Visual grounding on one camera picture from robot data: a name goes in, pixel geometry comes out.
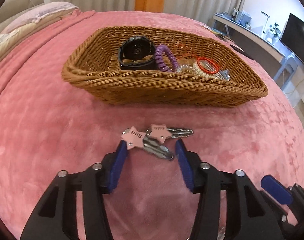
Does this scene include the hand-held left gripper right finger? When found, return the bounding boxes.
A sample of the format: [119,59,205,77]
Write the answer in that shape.
[175,139,284,240]

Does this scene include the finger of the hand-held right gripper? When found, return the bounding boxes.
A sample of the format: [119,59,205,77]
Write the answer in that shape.
[261,176,304,228]

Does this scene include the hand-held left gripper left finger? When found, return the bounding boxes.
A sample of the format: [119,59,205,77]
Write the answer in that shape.
[21,139,129,240]

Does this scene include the pink star hair clip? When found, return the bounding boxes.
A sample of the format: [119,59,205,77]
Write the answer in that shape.
[145,124,194,142]
[121,126,175,161]

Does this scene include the brown wicker basket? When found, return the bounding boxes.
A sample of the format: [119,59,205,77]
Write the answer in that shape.
[61,26,269,108]

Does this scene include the clear crystal bracelet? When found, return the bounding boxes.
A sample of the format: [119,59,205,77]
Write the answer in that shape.
[176,64,195,74]

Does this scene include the pearl bead bracelet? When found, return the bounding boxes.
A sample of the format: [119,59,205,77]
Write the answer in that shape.
[193,62,219,77]

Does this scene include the red string bracelet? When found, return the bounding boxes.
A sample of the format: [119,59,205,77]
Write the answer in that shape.
[176,44,222,75]

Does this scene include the purple spiral hair tie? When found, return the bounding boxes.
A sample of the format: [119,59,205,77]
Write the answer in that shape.
[153,44,179,72]

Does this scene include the black wrist watch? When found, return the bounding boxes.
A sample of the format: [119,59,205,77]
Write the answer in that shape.
[116,36,157,71]

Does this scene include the pink fleece blanket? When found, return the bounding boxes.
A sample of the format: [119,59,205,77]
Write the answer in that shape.
[0,10,304,240]

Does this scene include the black phone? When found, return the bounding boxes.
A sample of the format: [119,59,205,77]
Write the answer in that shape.
[230,44,254,60]

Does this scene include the colourful book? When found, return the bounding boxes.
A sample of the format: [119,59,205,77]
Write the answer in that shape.
[202,25,226,36]

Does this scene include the white desk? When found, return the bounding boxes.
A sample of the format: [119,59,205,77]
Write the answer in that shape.
[213,13,287,67]

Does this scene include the black television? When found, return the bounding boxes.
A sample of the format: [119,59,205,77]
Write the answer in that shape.
[281,12,304,74]

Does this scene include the potted plant in white vase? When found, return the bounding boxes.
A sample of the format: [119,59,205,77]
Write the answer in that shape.
[266,21,282,42]

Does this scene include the books on desk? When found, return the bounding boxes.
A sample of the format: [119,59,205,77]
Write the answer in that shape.
[229,8,252,25]

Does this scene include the beige folded quilt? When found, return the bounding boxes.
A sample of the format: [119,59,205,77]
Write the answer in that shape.
[0,9,80,67]

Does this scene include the white desk lamp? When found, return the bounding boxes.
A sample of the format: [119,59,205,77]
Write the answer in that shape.
[261,11,272,35]

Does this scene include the lilac pillow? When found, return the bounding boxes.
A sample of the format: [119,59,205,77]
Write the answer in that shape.
[1,1,76,34]

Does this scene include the beige padded headboard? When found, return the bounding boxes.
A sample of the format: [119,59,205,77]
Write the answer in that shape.
[0,0,44,14]

